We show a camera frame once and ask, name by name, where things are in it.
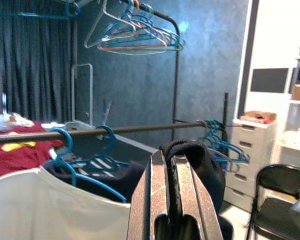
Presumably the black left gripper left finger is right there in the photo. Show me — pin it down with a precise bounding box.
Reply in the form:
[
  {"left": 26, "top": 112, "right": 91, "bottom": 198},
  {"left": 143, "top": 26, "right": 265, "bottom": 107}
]
[{"left": 126, "top": 150, "right": 171, "bottom": 240}]

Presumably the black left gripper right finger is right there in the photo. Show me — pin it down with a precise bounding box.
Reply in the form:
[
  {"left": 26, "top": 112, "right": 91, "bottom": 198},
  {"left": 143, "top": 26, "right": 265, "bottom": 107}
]
[{"left": 171, "top": 153, "right": 224, "bottom": 240}]

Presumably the dark red garment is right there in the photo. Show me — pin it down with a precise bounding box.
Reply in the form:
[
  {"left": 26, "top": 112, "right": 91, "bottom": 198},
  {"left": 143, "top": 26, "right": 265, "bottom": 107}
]
[{"left": 0, "top": 120, "right": 65, "bottom": 181}]

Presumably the blue plastic hanger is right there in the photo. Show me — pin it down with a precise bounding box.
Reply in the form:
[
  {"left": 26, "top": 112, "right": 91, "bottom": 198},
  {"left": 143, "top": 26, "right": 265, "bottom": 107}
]
[
  {"left": 42, "top": 126, "right": 128, "bottom": 204},
  {"left": 71, "top": 124, "right": 131, "bottom": 176},
  {"left": 103, "top": 0, "right": 186, "bottom": 51},
  {"left": 202, "top": 119, "right": 251, "bottom": 165},
  {"left": 199, "top": 119, "right": 241, "bottom": 173}
]

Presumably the orange plastic hanger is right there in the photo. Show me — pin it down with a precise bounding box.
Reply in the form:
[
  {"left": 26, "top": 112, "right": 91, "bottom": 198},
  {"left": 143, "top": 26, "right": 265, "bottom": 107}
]
[{"left": 97, "top": 0, "right": 172, "bottom": 53}]

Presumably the green plastic hanger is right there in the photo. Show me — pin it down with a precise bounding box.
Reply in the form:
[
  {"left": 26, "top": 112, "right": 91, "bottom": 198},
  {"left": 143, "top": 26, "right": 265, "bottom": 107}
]
[{"left": 129, "top": 2, "right": 186, "bottom": 52}]

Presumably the white plastic hanger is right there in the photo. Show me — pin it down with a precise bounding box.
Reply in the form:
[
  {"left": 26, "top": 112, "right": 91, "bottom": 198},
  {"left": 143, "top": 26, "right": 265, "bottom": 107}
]
[{"left": 83, "top": 0, "right": 138, "bottom": 50}]

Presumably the black striped garment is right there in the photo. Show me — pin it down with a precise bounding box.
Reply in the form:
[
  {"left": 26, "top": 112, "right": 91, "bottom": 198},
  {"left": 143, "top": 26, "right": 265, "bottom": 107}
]
[{"left": 44, "top": 154, "right": 147, "bottom": 204}]

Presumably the black metal clothes rack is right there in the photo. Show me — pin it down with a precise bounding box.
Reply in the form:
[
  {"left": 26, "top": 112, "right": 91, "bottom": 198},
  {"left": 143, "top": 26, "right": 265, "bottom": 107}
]
[{"left": 0, "top": 0, "right": 232, "bottom": 151}]

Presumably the white drawer cabinet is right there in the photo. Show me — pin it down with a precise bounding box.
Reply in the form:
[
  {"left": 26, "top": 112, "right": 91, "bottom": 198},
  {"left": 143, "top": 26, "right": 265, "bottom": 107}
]
[{"left": 223, "top": 118, "right": 278, "bottom": 213}]

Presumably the black folding chair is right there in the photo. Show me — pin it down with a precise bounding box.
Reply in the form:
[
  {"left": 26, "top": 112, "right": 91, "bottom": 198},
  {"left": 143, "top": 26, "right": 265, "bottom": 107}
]
[{"left": 246, "top": 163, "right": 300, "bottom": 240}]

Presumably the white hanging garment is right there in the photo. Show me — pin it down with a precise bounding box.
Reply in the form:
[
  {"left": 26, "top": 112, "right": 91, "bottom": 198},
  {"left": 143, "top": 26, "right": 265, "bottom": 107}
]
[{"left": 0, "top": 166, "right": 132, "bottom": 240}]

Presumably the white crumpled cloth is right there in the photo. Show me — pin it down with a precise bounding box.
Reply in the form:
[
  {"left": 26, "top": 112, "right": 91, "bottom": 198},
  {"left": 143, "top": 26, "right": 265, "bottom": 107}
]
[{"left": 0, "top": 112, "right": 40, "bottom": 134}]

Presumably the black pleated curtain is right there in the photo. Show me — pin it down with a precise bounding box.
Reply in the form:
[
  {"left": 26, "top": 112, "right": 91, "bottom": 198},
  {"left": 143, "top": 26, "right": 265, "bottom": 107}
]
[{"left": 0, "top": 0, "right": 77, "bottom": 126}]

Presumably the white metal frame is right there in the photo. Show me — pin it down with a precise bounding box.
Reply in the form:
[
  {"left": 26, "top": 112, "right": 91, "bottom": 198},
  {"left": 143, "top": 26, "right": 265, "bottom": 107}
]
[{"left": 70, "top": 63, "right": 94, "bottom": 126}]

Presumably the black wall board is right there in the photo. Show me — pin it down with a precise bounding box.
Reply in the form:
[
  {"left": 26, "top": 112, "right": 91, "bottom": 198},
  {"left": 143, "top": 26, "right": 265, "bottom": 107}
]
[{"left": 249, "top": 67, "right": 290, "bottom": 94}]

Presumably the teal metal shelf frame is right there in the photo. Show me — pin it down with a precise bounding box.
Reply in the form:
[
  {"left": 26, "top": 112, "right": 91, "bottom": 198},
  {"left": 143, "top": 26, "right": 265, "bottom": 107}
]
[{"left": 0, "top": 0, "right": 81, "bottom": 21}]

